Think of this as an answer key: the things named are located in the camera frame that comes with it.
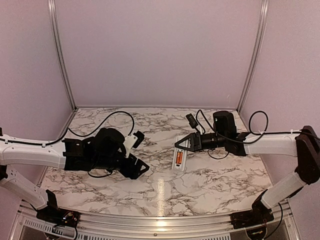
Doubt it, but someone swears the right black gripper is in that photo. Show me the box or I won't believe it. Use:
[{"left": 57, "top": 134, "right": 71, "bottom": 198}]
[{"left": 174, "top": 131, "right": 227, "bottom": 153}]

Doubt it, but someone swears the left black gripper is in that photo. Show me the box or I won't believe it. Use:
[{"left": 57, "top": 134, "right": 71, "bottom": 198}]
[{"left": 93, "top": 152, "right": 151, "bottom": 180}]

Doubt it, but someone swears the white remote control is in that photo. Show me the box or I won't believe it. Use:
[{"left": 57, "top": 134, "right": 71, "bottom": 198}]
[{"left": 171, "top": 147, "right": 188, "bottom": 172}]

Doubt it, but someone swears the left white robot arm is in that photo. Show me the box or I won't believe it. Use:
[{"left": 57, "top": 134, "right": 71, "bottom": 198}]
[{"left": 0, "top": 128, "right": 150, "bottom": 223}]

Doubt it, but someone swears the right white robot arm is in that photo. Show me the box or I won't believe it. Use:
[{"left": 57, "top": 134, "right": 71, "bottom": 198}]
[{"left": 172, "top": 110, "right": 320, "bottom": 224}]

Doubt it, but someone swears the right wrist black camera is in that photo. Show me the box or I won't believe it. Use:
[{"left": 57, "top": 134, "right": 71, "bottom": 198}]
[{"left": 185, "top": 113, "right": 206, "bottom": 135}]

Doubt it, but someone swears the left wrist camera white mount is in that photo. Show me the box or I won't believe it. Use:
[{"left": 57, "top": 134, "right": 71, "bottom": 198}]
[{"left": 123, "top": 131, "right": 145, "bottom": 158}]

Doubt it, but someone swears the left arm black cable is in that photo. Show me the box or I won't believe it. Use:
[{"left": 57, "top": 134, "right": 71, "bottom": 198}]
[{"left": 0, "top": 110, "right": 135, "bottom": 178}]

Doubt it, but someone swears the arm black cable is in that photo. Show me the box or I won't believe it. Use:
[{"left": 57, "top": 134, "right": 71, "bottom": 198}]
[
  {"left": 195, "top": 108, "right": 320, "bottom": 161},
  {"left": 0, "top": 110, "right": 135, "bottom": 178}
]

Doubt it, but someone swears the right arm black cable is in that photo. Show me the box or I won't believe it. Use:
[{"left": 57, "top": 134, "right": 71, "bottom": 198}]
[{"left": 195, "top": 108, "right": 320, "bottom": 161}]

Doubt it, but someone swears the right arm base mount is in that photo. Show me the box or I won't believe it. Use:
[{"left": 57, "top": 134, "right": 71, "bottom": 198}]
[{"left": 230, "top": 190, "right": 275, "bottom": 229}]

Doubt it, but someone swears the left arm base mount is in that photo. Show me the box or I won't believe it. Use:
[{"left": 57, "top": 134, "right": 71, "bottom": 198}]
[{"left": 36, "top": 189, "right": 80, "bottom": 228}]

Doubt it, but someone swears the front aluminium rail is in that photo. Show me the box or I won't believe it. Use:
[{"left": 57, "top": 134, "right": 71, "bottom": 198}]
[{"left": 8, "top": 201, "right": 301, "bottom": 240}]

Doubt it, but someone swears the right aluminium frame post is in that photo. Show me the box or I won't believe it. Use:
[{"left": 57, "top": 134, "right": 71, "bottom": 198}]
[{"left": 236, "top": 0, "right": 270, "bottom": 113}]

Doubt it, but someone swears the aluminium frame post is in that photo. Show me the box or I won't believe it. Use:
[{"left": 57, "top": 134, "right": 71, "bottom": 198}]
[
  {"left": 47, "top": 0, "right": 77, "bottom": 112},
  {"left": 236, "top": 0, "right": 270, "bottom": 113}
]

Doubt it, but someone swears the left aluminium frame post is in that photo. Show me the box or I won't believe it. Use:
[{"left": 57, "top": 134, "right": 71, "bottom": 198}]
[{"left": 47, "top": 0, "right": 77, "bottom": 112}]

